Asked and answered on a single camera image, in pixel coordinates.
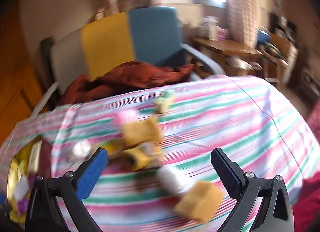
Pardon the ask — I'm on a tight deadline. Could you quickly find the wooden desk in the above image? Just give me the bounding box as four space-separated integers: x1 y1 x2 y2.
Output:
192 36 263 73

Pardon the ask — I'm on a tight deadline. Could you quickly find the purple packet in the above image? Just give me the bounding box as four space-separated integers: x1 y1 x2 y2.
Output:
14 174 37 216

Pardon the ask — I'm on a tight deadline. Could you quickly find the red blanket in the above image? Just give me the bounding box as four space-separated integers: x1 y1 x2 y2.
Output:
292 102 320 232

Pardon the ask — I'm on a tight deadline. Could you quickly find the yellow sponge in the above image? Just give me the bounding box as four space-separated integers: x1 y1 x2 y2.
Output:
121 117 163 148
174 181 224 224

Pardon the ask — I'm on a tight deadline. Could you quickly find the beige white carton box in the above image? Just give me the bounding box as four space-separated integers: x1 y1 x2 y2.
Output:
27 141 43 173

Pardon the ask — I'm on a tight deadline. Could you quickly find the wooden chair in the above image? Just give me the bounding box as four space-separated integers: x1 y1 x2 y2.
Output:
260 32 298 83

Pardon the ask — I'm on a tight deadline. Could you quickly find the striped bedsheet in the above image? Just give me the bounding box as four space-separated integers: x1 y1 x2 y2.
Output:
0 75 320 232

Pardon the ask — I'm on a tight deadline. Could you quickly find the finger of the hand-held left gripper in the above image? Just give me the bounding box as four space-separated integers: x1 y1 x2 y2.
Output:
0 193 12 220

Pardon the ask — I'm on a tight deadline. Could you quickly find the small pink item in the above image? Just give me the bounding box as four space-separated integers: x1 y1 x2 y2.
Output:
114 110 138 125

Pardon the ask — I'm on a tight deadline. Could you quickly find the white round cap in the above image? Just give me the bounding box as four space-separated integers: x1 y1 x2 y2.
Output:
67 140 92 160

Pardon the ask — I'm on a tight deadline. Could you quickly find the white bag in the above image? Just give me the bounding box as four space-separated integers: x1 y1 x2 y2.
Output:
226 56 260 70

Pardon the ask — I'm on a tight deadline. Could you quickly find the wooden wardrobe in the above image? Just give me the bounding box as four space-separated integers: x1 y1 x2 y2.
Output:
0 0 50 123

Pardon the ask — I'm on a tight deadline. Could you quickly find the white soft packet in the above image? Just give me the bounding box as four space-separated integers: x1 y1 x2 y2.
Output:
157 167 184 194

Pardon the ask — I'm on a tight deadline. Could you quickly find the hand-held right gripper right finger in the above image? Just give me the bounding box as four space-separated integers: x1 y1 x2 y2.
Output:
211 148 294 232

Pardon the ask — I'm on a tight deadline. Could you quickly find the blue bag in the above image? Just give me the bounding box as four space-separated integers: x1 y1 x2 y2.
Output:
256 29 270 44

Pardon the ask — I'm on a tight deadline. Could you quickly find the gold and maroon box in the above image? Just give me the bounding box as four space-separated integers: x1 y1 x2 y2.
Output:
6 136 53 225

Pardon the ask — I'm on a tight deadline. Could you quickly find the pink box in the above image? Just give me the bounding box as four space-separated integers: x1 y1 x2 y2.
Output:
216 27 229 40

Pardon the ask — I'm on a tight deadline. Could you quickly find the white carton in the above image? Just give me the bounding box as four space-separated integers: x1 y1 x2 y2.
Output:
202 17 219 40

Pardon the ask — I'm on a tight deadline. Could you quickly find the grey yellow blue armchair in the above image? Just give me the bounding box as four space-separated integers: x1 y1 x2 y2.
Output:
40 6 225 103

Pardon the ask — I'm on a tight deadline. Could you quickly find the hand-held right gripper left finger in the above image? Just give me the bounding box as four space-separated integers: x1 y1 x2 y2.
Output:
25 147 109 232

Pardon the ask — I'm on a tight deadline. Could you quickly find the small white green item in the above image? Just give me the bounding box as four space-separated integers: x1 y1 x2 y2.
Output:
155 91 175 114

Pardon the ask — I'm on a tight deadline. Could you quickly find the red brown jacket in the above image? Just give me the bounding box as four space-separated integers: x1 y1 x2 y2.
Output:
56 61 197 106

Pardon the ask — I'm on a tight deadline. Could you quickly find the dark clothes pile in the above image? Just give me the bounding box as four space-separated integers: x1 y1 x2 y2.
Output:
262 41 287 59

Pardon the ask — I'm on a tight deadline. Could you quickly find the yellow green packet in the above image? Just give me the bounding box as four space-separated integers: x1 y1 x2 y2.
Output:
14 147 33 180

